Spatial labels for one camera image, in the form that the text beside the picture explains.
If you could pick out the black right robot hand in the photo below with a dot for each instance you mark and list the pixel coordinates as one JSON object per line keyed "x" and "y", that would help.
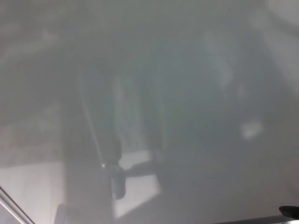
{"x": 290, "y": 211}

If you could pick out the grey glossy appliance door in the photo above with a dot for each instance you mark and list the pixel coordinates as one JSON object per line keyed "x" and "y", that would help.
{"x": 149, "y": 93}

